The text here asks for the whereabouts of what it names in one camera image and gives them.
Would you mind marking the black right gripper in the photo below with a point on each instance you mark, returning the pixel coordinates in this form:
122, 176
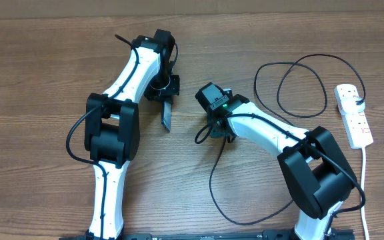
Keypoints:
217, 133

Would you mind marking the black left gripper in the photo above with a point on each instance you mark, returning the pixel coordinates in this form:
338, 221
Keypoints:
165, 95

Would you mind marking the blue screen Galaxy smartphone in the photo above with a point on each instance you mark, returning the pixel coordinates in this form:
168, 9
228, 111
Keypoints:
166, 116

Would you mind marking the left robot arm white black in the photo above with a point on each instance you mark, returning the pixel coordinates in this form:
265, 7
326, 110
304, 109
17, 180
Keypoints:
112, 131

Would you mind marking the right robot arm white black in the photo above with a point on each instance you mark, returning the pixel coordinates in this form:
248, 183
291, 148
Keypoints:
316, 172

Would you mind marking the white charger plug adapter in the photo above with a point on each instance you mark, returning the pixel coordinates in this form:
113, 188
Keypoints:
351, 105

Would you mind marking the white power strip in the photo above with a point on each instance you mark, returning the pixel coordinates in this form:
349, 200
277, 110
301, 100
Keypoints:
356, 125

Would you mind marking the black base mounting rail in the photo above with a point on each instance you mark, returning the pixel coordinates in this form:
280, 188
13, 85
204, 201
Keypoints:
195, 236

